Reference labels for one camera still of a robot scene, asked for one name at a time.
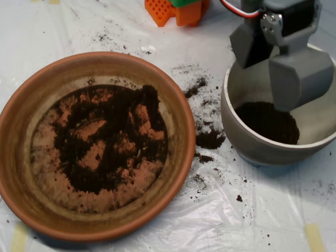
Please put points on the grey gripper black motor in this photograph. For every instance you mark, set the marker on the grey gripper black motor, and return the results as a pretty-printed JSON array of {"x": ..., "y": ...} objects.
[{"x": 275, "y": 42}]

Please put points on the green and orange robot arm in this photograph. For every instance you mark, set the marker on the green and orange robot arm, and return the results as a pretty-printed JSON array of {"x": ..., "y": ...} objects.
[{"x": 189, "y": 15}]

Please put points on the elongated spilled soil clump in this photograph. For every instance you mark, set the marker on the elongated spilled soil clump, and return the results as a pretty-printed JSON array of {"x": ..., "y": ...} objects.
[{"x": 192, "y": 91}]

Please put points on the white ceramic pot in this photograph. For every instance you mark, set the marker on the white ceramic pot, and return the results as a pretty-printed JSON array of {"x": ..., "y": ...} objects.
[{"x": 253, "y": 152}]

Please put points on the large spilled soil pile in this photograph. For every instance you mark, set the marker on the large spilled soil pile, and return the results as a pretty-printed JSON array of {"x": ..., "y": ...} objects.
[{"x": 209, "y": 140}]

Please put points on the small spilled soil clump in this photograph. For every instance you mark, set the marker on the small spilled soil clump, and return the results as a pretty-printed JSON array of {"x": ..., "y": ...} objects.
[{"x": 205, "y": 159}]

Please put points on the tiny spilled soil crumb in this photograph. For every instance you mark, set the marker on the tiny spilled soil crumb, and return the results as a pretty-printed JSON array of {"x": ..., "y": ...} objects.
[{"x": 239, "y": 198}]

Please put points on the terracotta saucer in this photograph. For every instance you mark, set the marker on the terracotta saucer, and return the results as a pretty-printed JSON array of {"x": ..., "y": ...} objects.
[{"x": 16, "y": 158}]

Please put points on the clear plastic sheet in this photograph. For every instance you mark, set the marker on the clear plastic sheet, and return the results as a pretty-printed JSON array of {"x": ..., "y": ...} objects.
[{"x": 236, "y": 232}]

